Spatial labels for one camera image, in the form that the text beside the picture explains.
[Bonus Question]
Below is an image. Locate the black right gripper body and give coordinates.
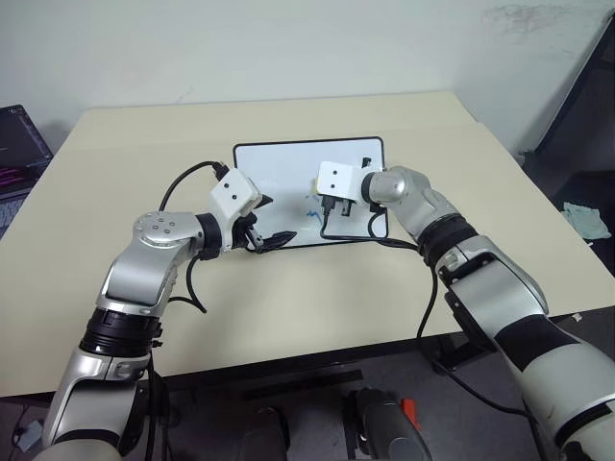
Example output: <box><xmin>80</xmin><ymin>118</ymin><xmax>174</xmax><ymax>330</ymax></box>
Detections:
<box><xmin>320</xmin><ymin>194</ymin><xmax>357</xmax><ymax>217</ymax></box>

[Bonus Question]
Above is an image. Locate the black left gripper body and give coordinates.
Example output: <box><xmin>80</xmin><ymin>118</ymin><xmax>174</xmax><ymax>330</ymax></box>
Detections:
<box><xmin>223</xmin><ymin>204</ymin><xmax>263</xmax><ymax>251</ymax></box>

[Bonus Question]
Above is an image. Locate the black-framed small whiteboard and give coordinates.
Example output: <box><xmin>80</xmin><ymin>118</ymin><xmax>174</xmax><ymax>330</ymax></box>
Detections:
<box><xmin>233</xmin><ymin>136</ymin><xmax>389</xmax><ymax>250</ymax></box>

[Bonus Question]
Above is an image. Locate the flat black bar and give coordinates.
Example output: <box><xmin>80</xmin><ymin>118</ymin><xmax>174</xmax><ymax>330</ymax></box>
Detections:
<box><xmin>242</xmin><ymin>368</ymin><xmax>364</xmax><ymax>402</ymax></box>

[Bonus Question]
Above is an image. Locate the dark rounded shape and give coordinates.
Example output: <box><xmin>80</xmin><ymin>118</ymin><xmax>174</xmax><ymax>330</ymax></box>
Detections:
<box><xmin>242</xmin><ymin>406</ymin><xmax>295</xmax><ymax>461</ymax></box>

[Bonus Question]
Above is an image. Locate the red tab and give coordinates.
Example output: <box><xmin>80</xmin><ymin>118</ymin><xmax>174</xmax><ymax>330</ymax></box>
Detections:
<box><xmin>402</xmin><ymin>398</ymin><xmax>422</xmax><ymax>431</ymax></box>

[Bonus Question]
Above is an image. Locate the grey rounded shape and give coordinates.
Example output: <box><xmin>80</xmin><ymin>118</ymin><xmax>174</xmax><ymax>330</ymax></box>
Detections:
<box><xmin>348</xmin><ymin>387</ymin><xmax>433</xmax><ymax>461</ymax></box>

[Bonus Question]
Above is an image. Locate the open grey laptop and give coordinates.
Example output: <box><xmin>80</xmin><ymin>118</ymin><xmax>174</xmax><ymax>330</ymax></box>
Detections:
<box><xmin>0</xmin><ymin>104</ymin><xmax>54</xmax><ymax>241</ymax></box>

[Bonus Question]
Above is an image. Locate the crumpled green cloth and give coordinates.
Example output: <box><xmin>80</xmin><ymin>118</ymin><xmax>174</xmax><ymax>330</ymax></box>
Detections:
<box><xmin>561</xmin><ymin>201</ymin><xmax>608</xmax><ymax>240</ymax></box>

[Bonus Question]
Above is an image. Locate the grey power adapter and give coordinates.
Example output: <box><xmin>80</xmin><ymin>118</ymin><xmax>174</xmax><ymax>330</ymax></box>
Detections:
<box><xmin>18</xmin><ymin>421</ymin><xmax>45</xmax><ymax>446</ymax></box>

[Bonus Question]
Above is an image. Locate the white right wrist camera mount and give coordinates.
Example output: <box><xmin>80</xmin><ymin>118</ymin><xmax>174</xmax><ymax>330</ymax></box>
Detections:
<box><xmin>316</xmin><ymin>160</ymin><xmax>365</xmax><ymax>204</ymax></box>

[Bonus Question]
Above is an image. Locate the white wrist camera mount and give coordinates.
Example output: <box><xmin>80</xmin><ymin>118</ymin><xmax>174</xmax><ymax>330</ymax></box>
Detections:
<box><xmin>209</xmin><ymin>166</ymin><xmax>263</xmax><ymax>223</ymax></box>
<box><xmin>316</xmin><ymin>160</ymin><xmax>365</xmax><ymax>204</ymax></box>

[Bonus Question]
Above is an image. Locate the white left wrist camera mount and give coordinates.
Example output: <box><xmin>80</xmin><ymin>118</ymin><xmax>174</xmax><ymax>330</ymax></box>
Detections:
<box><xmin>209</xmin><ymin>166</ymin><xmax>263</xmax><ymax>223</ymax></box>

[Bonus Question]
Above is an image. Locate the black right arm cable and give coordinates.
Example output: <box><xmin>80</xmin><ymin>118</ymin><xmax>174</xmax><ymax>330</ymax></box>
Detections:
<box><xmin>319</xmin><ymin>196</ymin><xmax>534</xmax><ymax>419</ymax></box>

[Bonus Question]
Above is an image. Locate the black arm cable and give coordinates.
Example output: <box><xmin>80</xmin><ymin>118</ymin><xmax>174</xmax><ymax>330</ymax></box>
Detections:
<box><xmin>319</xmin><ymin>196</ymin><xmax>534</xmax><ymax>419</ymax></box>
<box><xmin>160</xmin><ymin>161</ymin><xmax>230</xmax><ymax>314</ymax></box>

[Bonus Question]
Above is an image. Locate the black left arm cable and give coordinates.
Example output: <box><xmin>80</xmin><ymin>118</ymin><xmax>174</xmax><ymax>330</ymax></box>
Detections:
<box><xmin>160</xmin><ymin>161</ymin><xmax>230</xmax><ymax>314</ymax></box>

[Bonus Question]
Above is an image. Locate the black table leg bracket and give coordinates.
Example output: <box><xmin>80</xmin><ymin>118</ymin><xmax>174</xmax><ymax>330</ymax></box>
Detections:
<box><xmin>430</xmin><ymin>330</ymin><xmax>504</xmax><ymax>376</ymax></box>

